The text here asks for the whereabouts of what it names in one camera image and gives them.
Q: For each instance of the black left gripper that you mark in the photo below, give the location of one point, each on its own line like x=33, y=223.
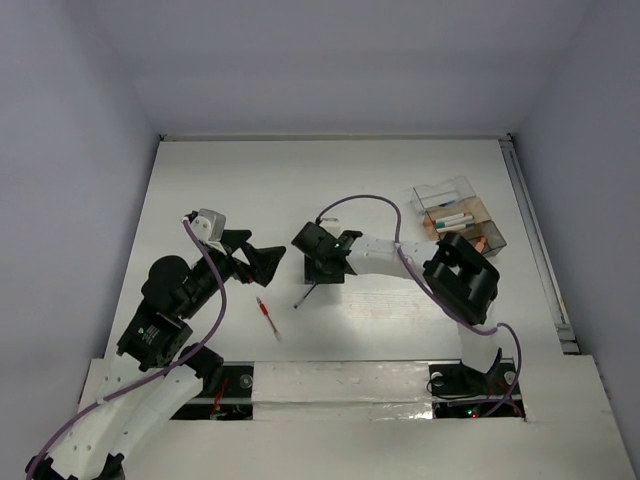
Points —
x=262, y=264

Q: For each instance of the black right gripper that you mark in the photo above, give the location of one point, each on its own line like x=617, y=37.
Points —
x=313, y=272

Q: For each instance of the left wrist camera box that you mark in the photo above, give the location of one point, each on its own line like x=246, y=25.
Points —
x=207, y=225

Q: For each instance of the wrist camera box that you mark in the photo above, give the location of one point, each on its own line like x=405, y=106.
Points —
x=330, y=224
x=207, y=225

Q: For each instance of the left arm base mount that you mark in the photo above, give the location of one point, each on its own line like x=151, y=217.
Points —
x=229, y=400

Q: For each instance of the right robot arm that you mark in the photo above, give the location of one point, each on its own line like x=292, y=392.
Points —
x=458, y=278

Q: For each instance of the green capped white marker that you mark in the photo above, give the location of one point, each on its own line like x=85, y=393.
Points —
x=452, y=223

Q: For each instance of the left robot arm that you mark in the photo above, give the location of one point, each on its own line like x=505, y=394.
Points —
x=155, y=370

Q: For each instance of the blue ballpoint pen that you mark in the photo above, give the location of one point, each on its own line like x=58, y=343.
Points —
x=306, y=294

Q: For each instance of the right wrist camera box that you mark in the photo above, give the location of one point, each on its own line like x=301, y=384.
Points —
x=330, y=224

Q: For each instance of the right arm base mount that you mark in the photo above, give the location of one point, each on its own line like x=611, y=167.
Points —
x=460, y=392

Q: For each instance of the clear compartment organizer box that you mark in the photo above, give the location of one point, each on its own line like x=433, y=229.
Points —
x=452, y=206

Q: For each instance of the red capped white marker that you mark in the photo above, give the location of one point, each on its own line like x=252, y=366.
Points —
x=455, y=216

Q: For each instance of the red ballpoint pen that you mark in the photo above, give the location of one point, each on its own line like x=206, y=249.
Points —
x=265, y=312

